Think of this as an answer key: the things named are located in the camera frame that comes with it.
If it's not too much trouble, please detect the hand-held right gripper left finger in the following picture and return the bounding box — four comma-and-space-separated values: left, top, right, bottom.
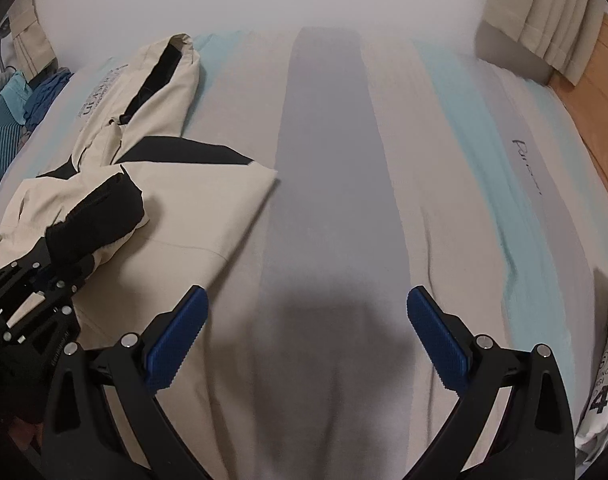
38, 285, 209, 480

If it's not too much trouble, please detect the pile of blue clothes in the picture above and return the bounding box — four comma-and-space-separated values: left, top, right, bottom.
24, 67, 75, 131

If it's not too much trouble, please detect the teal ribbed suitcase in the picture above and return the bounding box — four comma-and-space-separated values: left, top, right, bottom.
0, 72, 32, 183

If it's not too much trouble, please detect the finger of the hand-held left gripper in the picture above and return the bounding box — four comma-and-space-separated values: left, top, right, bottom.
0, 242, 53, 311
9, 279, 81, 357

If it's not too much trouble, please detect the beige pleated curtain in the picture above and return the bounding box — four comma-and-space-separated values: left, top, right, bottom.
476, 0, 608, 86
6, 0, 57, 81

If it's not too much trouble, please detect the striped bed sheet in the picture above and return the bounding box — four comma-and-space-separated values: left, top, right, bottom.
0, 27, 608, 480

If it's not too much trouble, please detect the beige and black jacket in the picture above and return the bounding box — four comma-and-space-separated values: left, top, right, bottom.
0, 34, 279, 356

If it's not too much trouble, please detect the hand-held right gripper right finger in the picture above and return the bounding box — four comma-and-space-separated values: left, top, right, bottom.
406, 286, 577, 480

